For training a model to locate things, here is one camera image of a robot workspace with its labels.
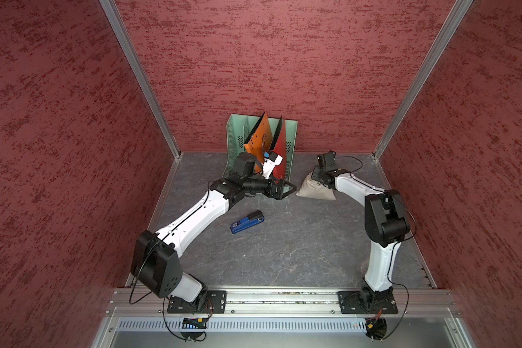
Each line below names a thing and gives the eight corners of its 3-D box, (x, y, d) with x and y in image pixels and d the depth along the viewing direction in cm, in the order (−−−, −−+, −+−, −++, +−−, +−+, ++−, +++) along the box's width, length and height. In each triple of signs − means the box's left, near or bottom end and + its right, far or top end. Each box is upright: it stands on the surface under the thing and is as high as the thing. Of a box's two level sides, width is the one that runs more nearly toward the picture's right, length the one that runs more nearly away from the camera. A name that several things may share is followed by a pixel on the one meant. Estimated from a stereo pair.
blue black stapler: (232, 235, 92) (231, 230, 89) (229, 226, 95) (227, 222, 91) (264, 220, 97) (263, 216, 93) (259, 213, 99) (259, 208, 96)
